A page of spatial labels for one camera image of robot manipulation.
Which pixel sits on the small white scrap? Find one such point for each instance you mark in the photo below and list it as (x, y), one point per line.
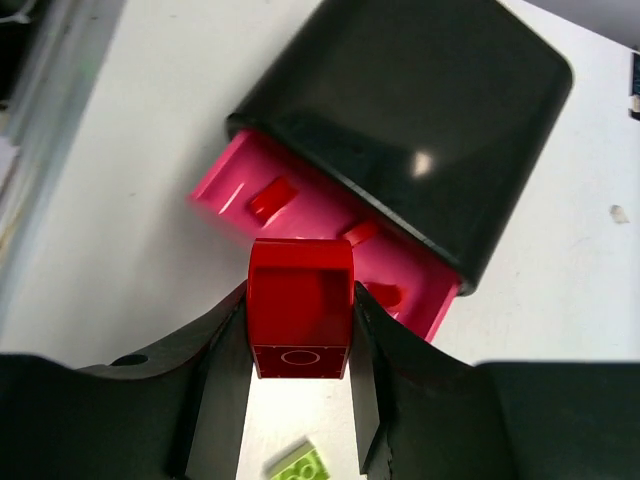
(618, 215)

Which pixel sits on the black drawer cabinet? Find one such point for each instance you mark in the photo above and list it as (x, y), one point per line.
(434, 113)

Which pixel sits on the small red lego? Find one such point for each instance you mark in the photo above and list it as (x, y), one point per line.
(272, 198)
(360, 232)
(389, 296)

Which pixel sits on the lime rectangular lego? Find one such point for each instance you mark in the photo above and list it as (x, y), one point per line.
(300, 461)

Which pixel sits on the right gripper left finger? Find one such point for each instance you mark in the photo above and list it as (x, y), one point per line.
(174, 409)

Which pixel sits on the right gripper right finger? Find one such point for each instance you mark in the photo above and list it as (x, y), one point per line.
(422, 414)

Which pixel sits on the large red lego piece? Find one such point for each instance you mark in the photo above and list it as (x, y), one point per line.
(300, 298)

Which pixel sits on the left blue corner label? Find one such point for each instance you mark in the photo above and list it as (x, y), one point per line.
(635, 85)

